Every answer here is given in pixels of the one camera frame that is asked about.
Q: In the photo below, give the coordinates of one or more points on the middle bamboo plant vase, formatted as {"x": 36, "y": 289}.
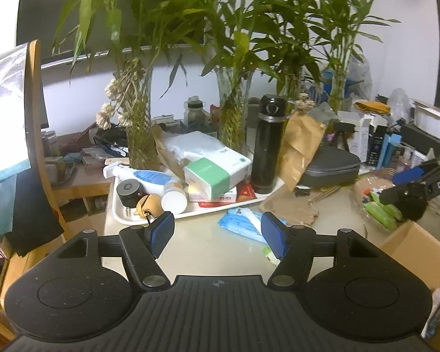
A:
{"x": 247, "y": 36}

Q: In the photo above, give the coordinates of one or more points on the bamboo plant vase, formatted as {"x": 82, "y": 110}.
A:
{"x": 337, "y": 25}
{"x": 247, "y": 36}
{"x": 136, "y": 34}

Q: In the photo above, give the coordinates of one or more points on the black round speaker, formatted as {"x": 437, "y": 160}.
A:
{"x": 130, "y": 192}

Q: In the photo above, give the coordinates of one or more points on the grey zip case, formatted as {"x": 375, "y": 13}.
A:
{"x": 331, "y": 166}

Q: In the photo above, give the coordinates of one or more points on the white product box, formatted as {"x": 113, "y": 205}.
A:
{"x": 359, "y": 140}

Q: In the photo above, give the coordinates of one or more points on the white bottle cap jar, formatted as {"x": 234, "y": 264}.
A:
{"x": 174, "y": 198}

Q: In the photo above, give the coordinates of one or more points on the brown paper bag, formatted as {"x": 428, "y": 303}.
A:
{"x": 301, "y": 139}

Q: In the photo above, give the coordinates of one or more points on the left bamboo plant vase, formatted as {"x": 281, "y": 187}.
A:
{"x": 136, "y": 34}

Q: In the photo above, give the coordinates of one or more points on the green wet wipes pack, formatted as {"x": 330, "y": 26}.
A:
{"x": 270, "y": 256}

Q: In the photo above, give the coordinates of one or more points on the black thermos bottle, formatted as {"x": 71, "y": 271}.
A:
{"x": 271, "y": 119}

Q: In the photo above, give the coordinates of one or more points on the brown cardboard box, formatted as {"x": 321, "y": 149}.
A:
{"x": 417, "y": 250}

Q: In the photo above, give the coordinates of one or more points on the small black tripod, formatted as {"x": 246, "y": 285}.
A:
{"x": 343, "y": 132}

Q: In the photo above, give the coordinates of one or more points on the green white tissue box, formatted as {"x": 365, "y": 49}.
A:
{"x": 216, "y": 173}

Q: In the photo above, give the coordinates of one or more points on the right bamboo plant vase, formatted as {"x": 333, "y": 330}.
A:
{"x": 337, "y": 25}

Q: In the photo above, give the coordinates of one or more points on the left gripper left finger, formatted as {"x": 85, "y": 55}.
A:
{"x": 142, "y": 246}

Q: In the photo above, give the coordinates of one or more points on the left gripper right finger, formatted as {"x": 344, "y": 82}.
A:
{"x": 293, "y": 247}

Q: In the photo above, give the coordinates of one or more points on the black product box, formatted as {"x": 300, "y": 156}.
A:
{"x": 375, "y": 142}

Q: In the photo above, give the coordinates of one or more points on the blue tissue packet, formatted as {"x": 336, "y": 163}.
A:
{"x": 243, "y": 221}

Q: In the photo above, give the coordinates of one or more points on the white plastic tray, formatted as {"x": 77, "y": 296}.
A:
{"x": 127, "y": 217}

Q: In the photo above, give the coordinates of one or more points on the wooden chair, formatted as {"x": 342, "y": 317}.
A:
{"x": 40, "y": 201}

